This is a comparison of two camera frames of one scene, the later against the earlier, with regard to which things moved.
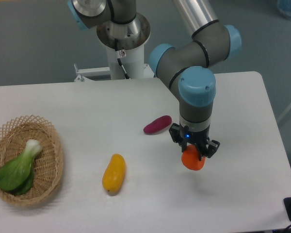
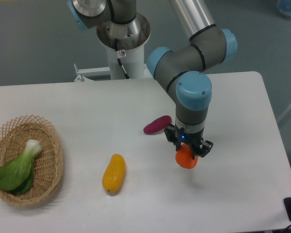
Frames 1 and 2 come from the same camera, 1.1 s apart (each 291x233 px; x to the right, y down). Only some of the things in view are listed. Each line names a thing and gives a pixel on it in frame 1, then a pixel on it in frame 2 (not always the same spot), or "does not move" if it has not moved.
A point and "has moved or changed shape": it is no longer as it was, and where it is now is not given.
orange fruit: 190,158 has moved or changed shape
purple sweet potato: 157,124 does not move
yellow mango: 113,177 does not move
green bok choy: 17,176 does not move
